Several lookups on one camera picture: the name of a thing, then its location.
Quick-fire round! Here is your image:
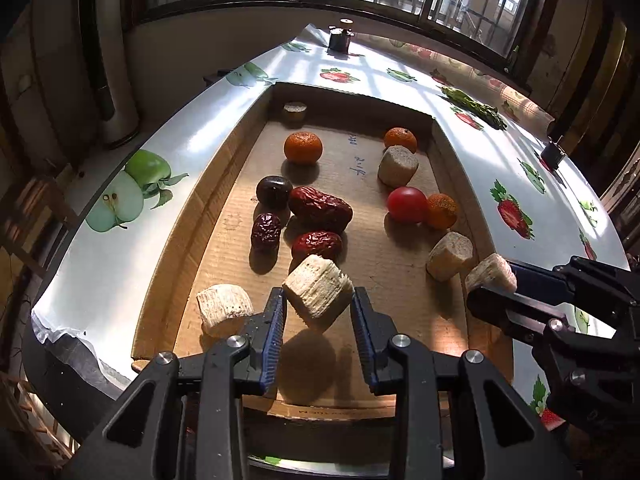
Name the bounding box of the beige yam chunk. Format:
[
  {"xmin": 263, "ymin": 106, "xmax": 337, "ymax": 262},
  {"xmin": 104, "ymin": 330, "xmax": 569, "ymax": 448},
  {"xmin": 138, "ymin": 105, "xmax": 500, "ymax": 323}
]
[
  {"xmin": 425, "ymin": 232, "xmax": 474, "ymax": 282},
  {"xmin": 196, "ymin": 284, "xmax": 254, "ymax": 337},
  {"xmin": 283, "ymin": 255, "xmax": 354, "ymax": 333},
  {"xmin": 378, "ymin": 145, "xmax": 419, "ymax": 188},
  {"xmin": 464, "ymin": 252, "xmax": 518, "ymax": 294}
]

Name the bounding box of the beige yam chunk front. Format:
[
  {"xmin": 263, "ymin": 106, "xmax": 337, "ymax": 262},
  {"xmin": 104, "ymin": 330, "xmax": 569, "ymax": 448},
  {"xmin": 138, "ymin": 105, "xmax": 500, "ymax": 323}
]
[{"xmin": 425, "ymin": 232, "xmax": 474, "ymax": 282}]

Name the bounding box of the dark red jujube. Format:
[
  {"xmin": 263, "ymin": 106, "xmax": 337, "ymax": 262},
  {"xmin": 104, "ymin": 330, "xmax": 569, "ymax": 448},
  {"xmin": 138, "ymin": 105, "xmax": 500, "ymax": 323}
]
[{"xmin": 291, "ymin": 231, "xmax": 343, "ymax": 261}]

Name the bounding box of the small wrinkled red jujube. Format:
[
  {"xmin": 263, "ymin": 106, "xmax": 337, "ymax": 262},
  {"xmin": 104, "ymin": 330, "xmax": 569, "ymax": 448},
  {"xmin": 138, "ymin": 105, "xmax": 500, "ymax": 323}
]
[{"xmin": 250, "ymin": 212, "xmax": 282, "ymax": 252}]

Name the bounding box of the red tomato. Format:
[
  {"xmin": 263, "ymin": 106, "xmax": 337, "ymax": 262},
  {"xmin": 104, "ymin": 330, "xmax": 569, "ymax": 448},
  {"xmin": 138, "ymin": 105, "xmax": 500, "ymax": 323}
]
[{"xmin": 386, "ymin": 186, "xmax": 427, "ymax": 224}]

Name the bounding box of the large red jujube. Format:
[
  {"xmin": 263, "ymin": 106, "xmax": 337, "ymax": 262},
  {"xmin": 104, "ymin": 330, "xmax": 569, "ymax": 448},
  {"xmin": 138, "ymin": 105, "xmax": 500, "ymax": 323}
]
[{"xmin": 288, "ymin": 186, "xmax": 354, "ymax": 234}]

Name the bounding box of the dark round plum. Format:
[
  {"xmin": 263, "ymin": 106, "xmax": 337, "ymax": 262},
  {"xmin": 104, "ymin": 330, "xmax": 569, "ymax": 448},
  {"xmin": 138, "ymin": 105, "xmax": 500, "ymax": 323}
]
[{"xmin": 256, "ymin": 176, "xmax": 293, "ymax": 210}]

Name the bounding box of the large orange tangerine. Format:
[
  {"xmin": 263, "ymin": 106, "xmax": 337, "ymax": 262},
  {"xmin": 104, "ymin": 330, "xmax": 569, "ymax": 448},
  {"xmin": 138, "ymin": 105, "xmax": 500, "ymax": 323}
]
[{"xmin": 383, "ymin": 127, "xmax": 418, "ymax": 153}]

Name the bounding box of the small orange tangerine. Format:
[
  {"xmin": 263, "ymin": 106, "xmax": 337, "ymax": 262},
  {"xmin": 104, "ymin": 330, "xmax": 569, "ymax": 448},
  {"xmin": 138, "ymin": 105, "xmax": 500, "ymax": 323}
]
[{"xmin": 283, "ymin": 131, "xmax": 323, "ymax": 165}]

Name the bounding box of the small black cup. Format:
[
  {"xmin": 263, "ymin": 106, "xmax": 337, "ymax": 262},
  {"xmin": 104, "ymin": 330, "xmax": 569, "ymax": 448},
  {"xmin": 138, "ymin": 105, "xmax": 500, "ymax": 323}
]
[{"xmin": 540, "ymin": 134, "xmax": 566, "ymax": 171}]

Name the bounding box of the brown cardboard box tray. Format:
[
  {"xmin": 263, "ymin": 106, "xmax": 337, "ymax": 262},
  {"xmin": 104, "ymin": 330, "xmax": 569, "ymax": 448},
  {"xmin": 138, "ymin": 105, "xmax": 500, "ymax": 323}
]
[{"xmin": 131, "ymin": 82, "xmax": 514, "ymax": 376}]

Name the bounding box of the green leafy vegetable bunch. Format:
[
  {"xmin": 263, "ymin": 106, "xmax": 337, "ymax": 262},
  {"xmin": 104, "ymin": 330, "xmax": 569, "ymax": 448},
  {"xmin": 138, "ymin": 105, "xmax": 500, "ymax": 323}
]
[{"xmin": 439, "ymin": 86, "xmax": 506, "ymax": 130}]

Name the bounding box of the fruit print tablecloth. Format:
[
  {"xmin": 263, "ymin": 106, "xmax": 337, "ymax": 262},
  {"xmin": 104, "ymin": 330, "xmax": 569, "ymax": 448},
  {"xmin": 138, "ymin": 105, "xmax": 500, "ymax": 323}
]
[{"xmin": 25, "ymin": 27, "xmax": 625, "ymax": 439}]

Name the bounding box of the small beige cylinder piece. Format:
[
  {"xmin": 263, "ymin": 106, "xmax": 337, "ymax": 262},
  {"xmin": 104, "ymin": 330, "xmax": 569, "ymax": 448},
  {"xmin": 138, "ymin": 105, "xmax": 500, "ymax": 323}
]
[{"xmin": 282, "ymin": 102, "xmax": 308, "ymax": 124}]

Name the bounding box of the white pipe column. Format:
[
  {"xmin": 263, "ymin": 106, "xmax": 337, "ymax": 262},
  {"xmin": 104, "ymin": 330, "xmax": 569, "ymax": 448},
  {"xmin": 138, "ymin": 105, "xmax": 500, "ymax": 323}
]
[{"xmin": 96, "ymin": 0, "xmax": 139, "ymax": 145}]

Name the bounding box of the dark jar with spools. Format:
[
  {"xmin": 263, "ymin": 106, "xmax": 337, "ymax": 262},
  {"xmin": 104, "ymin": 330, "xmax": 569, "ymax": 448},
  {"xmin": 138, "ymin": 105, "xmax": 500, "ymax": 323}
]
[{"xmin": 328, "ymin": 18, "xmax": 354, "ymax": 55}]

